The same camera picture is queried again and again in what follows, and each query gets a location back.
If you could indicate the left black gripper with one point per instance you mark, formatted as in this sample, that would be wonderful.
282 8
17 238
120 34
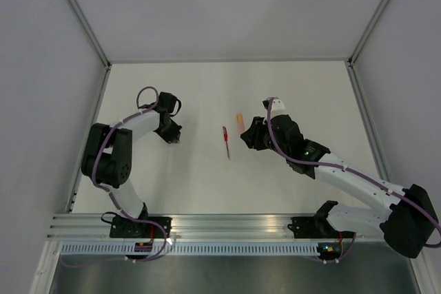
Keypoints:
174 136

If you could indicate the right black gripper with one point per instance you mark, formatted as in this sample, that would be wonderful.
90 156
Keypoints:
252 135

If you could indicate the orange highlighter pen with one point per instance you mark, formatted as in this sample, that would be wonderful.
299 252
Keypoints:
240 123

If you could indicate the red thin pen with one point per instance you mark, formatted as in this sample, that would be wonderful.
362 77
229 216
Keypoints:
225 136

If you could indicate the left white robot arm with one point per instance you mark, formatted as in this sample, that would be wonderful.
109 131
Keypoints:
107 159

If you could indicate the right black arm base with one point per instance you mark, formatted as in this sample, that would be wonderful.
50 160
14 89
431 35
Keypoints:
310 225

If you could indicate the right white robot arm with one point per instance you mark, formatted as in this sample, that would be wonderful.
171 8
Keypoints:
404 217

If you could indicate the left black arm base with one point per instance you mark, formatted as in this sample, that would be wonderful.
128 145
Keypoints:
123 228

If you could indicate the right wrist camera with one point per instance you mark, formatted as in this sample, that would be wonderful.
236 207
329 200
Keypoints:
275 104

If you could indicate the aluminium mounting rail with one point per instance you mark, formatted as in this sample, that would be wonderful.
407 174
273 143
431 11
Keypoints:
188 228

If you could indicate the white slotted cable duct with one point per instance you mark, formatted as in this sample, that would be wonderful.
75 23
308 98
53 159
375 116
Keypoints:
194 248

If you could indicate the left aluminium frame post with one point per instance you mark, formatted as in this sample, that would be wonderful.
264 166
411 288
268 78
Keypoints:
80 16

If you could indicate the aluminium frame post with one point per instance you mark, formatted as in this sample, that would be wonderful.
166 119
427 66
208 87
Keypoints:
367 32
80 16

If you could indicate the right aluminium frame post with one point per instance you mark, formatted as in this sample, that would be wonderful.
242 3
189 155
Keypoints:
367 32

